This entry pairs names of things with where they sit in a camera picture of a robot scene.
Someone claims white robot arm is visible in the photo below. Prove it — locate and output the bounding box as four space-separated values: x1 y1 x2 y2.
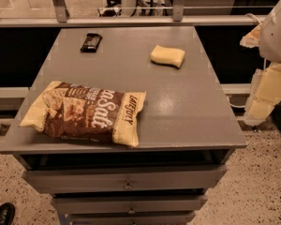
240 0 281 126

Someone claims yellow sponge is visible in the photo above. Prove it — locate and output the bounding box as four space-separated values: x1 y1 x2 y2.
150 45 185 68

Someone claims grey metal railing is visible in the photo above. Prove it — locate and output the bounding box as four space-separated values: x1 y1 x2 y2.
0 0 257 27

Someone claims middle grey drawer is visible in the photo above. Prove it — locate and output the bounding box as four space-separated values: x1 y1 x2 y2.
52 195 207 214

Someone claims grey drawer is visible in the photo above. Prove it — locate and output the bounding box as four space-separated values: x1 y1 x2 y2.
69 211 195 225
22 165 227 194
52 195 207 214

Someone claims grey drawer cabinet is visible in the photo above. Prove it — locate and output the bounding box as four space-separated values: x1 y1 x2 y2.
0 27 245 225

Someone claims bottom grey drawer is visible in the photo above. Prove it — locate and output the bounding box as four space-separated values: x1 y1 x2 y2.
69 211 195 225

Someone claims black candy bar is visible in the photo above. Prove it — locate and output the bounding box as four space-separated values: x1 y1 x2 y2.
81 33 102 53

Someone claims brown yellow chips bag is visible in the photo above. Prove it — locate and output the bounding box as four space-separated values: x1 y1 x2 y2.
21 82 146 147

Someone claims top grey drawer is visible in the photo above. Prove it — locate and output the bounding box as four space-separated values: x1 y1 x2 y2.
22 165 227 194

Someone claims black leather shoe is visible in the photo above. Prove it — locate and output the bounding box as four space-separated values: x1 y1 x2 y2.
0 202 15 225

